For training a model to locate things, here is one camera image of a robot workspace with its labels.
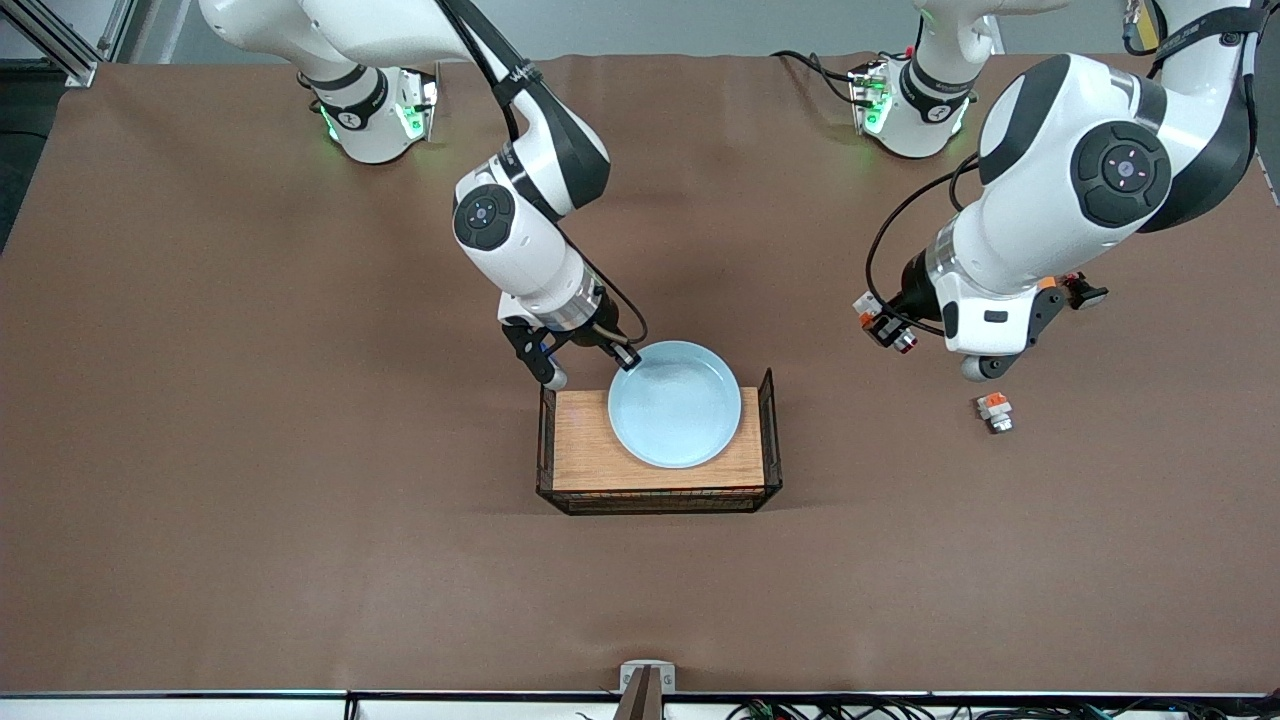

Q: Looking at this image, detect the red push button switch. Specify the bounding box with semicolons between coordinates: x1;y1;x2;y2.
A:
853;292;919;354

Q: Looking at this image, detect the light blue round plate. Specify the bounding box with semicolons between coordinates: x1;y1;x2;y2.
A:
607;341;743;469

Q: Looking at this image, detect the wooden board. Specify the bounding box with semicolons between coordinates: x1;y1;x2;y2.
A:
553;388;766;493

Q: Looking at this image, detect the left base box green light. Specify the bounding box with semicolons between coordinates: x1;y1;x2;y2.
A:
848;58;893;136

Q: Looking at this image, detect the base box green light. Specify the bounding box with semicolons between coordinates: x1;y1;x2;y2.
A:
395;60;441;141
848;58;893;136

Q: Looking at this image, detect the right base box green light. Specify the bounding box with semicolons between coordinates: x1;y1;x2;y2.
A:
395;60;441;141

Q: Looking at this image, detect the brown pole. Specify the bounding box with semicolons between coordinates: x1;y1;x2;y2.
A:
613;667;666;720

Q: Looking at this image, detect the brown table cover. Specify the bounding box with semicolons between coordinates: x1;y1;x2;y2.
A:
0;52;1280;696

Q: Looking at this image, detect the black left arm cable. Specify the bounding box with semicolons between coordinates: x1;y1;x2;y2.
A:
864;155;987;338

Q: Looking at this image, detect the black wire basket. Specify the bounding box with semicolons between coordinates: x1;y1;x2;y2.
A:
537;368;783;516

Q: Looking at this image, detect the orange and black switch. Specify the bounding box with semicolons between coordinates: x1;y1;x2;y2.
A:
1038;272;1109;311

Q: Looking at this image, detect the black base cable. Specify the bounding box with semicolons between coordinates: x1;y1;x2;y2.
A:
770;50;863;107

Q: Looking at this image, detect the grey metal bracket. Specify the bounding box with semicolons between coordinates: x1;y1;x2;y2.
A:
619;660;677;695

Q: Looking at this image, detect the tangled cable bundle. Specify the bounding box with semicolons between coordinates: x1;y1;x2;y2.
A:
725;698;1280;720

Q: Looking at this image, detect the white table edge rail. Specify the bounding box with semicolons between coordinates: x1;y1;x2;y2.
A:
0;692;1280;720

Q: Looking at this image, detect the aluminium frame profile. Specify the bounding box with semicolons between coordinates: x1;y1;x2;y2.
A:
0;0;101;89

